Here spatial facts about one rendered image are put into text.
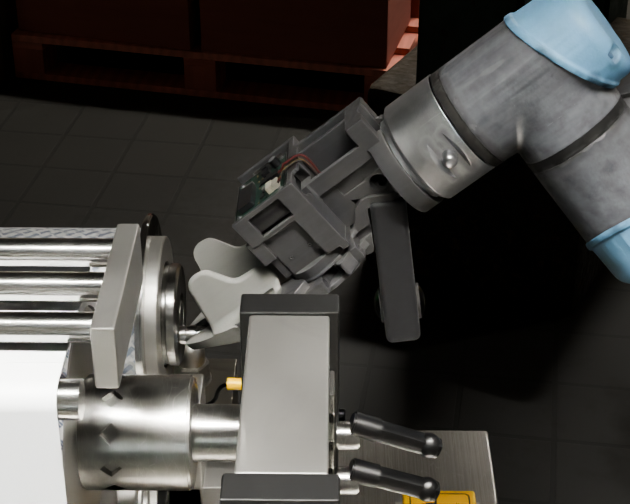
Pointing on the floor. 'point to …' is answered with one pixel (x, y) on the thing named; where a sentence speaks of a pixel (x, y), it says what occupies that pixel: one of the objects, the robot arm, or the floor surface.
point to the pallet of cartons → (219, 43)
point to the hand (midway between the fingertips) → (210, 335)
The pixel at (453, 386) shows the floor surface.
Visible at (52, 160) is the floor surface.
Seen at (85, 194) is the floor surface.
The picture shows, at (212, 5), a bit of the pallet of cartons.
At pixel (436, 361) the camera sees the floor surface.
